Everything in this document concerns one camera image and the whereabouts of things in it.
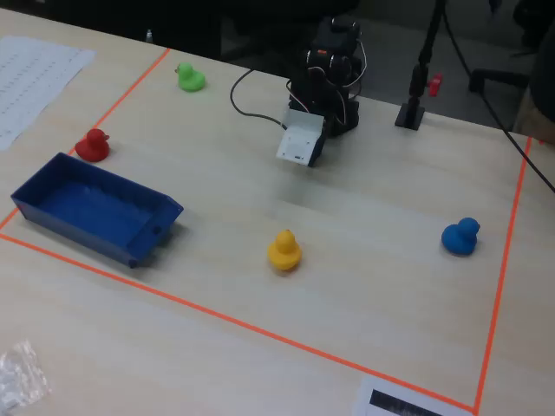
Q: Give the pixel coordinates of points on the yellow rubber duck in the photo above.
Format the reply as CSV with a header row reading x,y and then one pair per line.
x,y
284,252

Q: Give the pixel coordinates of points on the white printed paper sheet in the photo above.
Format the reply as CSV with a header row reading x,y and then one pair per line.
x,y
30,82

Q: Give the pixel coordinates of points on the red clamp knob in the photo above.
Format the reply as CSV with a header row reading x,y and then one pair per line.
x,y
435,84

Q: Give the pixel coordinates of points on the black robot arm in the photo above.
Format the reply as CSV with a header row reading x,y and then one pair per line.
x,y
336,47

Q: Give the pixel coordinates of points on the white label with black bar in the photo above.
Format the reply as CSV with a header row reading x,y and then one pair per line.
x,y
399,401

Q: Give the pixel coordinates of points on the clear plastic bag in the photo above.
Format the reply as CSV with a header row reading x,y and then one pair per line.
x,y
19,381

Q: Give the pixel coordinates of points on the small clear bottle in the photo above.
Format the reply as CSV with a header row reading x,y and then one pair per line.
x,y
149,36

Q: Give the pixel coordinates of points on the orange tape strip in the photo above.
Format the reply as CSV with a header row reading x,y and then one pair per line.
x,y
243,323
503,268
108,115

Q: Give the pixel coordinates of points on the blue plastic box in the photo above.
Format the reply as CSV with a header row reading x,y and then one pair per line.
x,y
93,208

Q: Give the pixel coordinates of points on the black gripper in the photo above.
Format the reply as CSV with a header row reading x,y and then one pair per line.
x,y
321,146

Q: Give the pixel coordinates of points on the black office chair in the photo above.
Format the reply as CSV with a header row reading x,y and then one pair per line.
x,y
269,30
542,82

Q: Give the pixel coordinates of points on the black camera stand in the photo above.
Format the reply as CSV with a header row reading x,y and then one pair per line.
x,y
416,93

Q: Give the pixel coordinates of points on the green rubber duck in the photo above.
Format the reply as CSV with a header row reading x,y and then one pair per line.
x,y
190,78

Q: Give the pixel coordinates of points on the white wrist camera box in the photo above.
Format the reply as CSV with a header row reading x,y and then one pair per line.
x,y
299,138

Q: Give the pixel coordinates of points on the blue rubber duck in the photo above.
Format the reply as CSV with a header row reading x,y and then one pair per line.
x,y
460,237

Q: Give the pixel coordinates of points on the red rubber duck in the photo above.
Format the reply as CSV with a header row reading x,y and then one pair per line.
x,y
92,146

